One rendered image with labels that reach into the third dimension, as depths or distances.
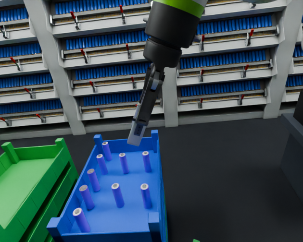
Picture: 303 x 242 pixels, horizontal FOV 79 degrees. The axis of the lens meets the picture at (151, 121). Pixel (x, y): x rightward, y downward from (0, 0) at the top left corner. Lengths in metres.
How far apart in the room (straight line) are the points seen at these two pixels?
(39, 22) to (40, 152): 0.82
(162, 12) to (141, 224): 0.41
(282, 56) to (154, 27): 1.13
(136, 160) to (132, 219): 0.19
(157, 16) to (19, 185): 0.57
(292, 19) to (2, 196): 1.50
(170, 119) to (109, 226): 0.99
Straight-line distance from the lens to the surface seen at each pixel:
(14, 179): 0.71
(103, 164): 0.54
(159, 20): 0.36
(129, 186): 0.52
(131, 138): 0.43
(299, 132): 0.87
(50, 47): 1.33
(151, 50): 0.37
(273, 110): 1.53
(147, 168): 0.53
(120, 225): 0.45
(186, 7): 0.35
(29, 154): 0.75
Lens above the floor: 0.70
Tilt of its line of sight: 28 degrees down
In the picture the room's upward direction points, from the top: 7 degrees counter-clockwise
